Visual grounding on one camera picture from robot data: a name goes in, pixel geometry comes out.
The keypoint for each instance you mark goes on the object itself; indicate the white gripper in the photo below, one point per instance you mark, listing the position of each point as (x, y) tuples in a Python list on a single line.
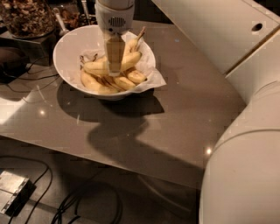
[(114, 19)]

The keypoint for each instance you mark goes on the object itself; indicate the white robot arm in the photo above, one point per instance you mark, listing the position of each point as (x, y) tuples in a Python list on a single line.
[(240, 181)]

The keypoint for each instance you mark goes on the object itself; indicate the upright yellow banana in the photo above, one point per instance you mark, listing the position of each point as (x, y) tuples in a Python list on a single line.
[(132, 45)]

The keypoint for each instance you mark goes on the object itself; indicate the small right yellow banana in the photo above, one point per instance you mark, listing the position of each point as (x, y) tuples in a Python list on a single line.
[(136, 76)]

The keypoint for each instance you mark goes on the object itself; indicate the white ceramic bowl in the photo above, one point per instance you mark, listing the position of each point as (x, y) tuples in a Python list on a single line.
[(87, 42)]

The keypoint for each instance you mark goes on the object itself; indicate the white paper liner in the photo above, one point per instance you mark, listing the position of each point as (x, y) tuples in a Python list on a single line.
[(154, 78)]

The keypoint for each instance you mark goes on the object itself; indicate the white scoop utensil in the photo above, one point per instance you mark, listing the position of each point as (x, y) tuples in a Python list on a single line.
[(63, 30)]

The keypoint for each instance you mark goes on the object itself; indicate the glass jar of nuts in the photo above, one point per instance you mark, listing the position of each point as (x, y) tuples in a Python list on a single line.
[(27, 19)]

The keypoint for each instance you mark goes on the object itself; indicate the silver metal box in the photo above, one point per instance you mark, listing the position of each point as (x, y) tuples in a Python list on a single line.
[(13, 192)]

